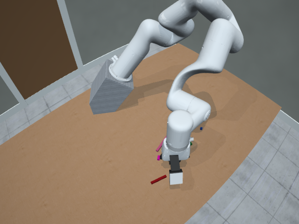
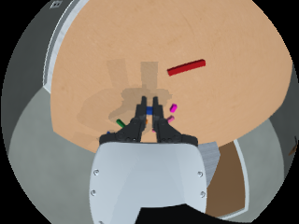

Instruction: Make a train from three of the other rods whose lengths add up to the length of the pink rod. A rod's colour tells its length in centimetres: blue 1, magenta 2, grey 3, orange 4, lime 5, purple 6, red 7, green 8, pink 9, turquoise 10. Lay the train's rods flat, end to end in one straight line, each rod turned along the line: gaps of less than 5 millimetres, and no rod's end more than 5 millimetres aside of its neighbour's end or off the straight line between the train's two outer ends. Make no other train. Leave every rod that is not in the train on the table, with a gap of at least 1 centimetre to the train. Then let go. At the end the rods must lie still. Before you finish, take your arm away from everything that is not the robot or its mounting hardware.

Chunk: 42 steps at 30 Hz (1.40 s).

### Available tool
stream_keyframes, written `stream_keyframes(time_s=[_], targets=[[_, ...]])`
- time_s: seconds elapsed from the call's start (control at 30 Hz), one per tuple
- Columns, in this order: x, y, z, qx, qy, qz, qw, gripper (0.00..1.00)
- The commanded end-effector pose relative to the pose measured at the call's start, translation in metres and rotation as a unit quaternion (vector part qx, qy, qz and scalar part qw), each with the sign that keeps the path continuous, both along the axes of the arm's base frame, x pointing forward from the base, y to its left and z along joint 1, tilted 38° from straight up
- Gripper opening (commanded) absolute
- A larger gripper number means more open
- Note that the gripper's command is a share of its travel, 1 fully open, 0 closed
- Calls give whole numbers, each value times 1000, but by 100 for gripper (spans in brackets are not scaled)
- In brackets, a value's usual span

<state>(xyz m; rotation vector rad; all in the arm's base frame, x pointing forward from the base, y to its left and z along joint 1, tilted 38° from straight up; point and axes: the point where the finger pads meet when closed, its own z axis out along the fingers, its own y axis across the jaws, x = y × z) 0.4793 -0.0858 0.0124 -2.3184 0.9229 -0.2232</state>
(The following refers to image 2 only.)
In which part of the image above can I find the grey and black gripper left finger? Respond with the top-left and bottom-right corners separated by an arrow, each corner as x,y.
99,96 -> 147,146

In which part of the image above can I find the short magenta rod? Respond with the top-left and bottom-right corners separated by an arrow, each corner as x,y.
170,104 -> 177,113

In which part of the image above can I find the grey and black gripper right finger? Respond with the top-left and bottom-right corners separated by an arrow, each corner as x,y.
152,96 -> 198,147

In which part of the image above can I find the green rod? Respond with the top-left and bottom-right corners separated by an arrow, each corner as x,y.
116,119 -> 126,128

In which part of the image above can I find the pink rod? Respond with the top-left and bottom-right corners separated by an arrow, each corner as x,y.
167,115 -> 175,123

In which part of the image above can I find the dark red rod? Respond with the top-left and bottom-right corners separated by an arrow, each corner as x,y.
167,59 -> 206,76

